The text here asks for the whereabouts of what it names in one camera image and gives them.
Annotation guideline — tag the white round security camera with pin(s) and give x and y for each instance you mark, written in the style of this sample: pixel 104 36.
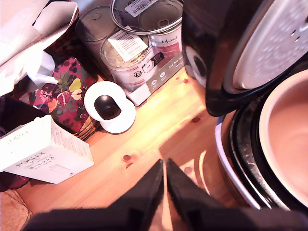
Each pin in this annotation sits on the white round security camera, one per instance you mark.
pixel 108 107

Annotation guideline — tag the round glass lid metal rim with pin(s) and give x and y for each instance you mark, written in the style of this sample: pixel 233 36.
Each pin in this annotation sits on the round glass lid metal rim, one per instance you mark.
pixel 149 30

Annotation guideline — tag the dark floral patterned bag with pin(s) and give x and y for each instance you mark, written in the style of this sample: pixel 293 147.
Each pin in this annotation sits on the dark floral patterned bag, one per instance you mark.
pixel 21 29

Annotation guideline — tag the white crumpled tissue paper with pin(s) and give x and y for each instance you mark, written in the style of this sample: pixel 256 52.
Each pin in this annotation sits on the white crumpled tissue paper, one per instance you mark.
pixel 42 69

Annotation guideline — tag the white Porlex box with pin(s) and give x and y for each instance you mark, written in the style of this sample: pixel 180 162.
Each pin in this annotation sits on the white Porlex box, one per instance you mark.
pixel 48 156

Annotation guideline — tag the cork coaster stack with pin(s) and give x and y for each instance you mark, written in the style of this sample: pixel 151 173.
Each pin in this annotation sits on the cork coaster stack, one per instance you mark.
pixel 85 131
pixel 12 211

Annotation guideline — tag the purple floral tin box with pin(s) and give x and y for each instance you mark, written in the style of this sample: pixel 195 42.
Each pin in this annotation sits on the purple floral tin box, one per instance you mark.
pixel 67 96

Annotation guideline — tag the tin can closed silver top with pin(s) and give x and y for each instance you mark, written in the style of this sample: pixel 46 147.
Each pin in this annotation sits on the tin can closed silver top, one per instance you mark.
pixel 96 26

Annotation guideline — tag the grey cardboard can tray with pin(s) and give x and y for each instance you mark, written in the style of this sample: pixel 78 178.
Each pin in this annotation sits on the grey cardboard can tray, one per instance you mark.
pixel 156 81

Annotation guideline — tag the black rice cooker lid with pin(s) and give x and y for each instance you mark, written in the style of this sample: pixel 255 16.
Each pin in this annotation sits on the black rice cooker lid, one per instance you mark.
pixel 216 72

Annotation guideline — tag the rice cooker inner pot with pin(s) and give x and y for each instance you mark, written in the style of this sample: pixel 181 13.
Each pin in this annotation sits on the rice cooker inner pot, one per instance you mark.
pixel 288 134

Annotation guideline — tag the tin can pink label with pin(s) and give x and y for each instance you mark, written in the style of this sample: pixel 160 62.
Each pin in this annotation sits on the tin can pink label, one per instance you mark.
pixel 166 41

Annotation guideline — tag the black rice cooker body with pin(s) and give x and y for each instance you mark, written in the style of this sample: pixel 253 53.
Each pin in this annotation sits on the black rice cooker body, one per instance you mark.
pixel 240 149

